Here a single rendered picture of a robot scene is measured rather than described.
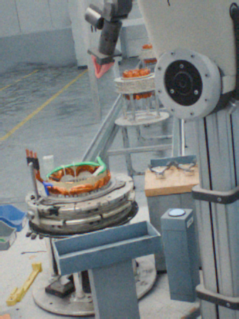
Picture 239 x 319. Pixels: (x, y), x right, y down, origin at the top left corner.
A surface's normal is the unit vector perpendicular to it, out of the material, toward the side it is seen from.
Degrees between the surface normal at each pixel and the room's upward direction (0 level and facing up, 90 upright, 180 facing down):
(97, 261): 90
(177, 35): 109
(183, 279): 90
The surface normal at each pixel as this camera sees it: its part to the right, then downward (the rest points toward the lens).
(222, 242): -0.68, 0.29
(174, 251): -0.43, 0.30
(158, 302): -0.14, -0.95
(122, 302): 0.25, 0.23
